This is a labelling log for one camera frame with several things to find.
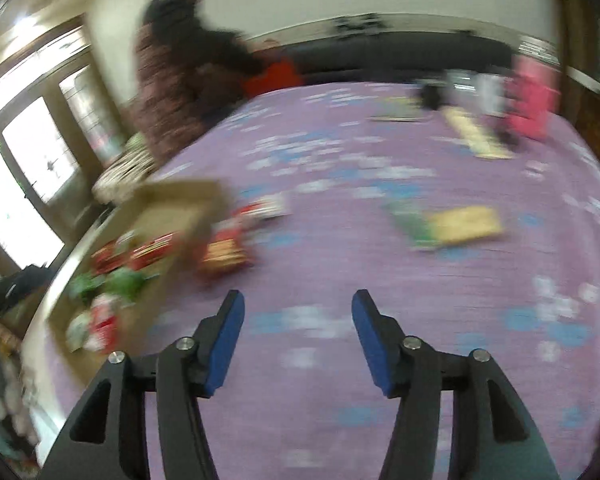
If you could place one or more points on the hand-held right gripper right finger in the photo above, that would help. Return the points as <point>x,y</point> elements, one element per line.
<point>372,345</point>

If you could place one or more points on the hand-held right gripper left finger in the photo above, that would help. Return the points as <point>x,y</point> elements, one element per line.
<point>227,340</point>

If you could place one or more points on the large dark red foil packet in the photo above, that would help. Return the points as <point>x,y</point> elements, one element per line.
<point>225,251</point>

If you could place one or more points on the small dark red packet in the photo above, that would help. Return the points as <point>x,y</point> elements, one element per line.
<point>155,247</point>

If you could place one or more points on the green pea packet white text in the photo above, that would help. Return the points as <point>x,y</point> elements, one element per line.
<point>122,282</point>

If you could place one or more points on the white packet red picture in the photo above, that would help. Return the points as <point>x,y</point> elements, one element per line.
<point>102,325</point>

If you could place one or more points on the small green clear packet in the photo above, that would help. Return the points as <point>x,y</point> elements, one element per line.
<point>411,222</point>

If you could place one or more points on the white snack packet red print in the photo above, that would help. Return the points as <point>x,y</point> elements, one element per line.
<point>266,207</point>

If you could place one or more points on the cardboard box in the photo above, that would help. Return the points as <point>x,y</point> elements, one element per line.
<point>180,210</point>

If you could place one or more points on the dark red packet gold character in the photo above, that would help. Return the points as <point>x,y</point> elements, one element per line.
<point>106,256</point>

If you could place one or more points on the cream cracker packet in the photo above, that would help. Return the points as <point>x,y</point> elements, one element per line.
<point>467,225</point>

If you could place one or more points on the green pea packet yellow label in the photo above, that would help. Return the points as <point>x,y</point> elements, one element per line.
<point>79,287</point>

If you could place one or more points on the purple floral tablecloth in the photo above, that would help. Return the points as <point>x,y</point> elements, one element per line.
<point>340,265</point>

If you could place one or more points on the floral seat cushion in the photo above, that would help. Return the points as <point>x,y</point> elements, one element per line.
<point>122,170</point>

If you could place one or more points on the cream tube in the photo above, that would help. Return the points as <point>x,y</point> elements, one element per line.
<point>475,136</point>

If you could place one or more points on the olive green pouch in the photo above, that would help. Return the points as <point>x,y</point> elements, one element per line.
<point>396,110</point>

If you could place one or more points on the black container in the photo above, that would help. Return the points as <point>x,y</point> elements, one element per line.
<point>432,92</point>

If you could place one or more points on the glass door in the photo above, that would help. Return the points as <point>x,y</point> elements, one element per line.
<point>30,170</point>

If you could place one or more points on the red chair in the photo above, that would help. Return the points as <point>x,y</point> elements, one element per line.
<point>275,76</point>

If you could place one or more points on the dark sofa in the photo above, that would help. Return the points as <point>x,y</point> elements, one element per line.
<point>380,57</point>

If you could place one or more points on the bottle with pink knitted sleeve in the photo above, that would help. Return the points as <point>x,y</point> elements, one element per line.
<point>530,100</point>

